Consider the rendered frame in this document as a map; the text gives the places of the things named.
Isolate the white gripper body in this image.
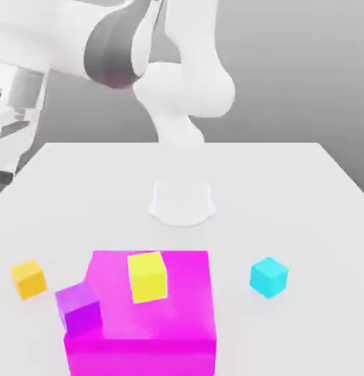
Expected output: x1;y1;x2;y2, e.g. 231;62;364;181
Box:
0;133;34;197

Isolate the small orange cube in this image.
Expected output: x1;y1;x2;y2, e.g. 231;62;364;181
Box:
10;258;48;301

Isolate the small purple cube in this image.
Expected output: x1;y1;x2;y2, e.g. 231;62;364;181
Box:
54;281;104;339

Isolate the small yellow cube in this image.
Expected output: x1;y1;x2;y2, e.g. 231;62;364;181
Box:
126;250;168;305

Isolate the small cyan cube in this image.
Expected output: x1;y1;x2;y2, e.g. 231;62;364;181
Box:
248;256;290;300

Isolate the large magenta box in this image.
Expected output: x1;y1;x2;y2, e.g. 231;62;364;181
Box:
63;249;217;376

